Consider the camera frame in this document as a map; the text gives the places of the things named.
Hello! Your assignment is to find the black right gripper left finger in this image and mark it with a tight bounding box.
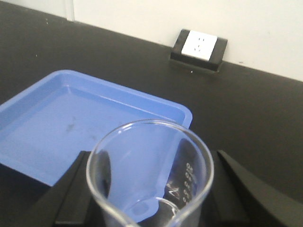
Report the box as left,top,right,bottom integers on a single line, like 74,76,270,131
54,151,97,225

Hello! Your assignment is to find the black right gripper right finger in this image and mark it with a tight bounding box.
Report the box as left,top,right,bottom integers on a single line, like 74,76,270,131
201,150,249,226

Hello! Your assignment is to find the clear glass beaker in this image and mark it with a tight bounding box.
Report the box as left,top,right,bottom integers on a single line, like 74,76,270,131
86,120,214,227

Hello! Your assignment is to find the blue plastic tray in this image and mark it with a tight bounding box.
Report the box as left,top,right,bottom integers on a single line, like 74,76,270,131
0,70,193,186

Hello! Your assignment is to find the white socket on black base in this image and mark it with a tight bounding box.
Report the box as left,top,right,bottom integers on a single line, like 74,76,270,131
170,29,228,72

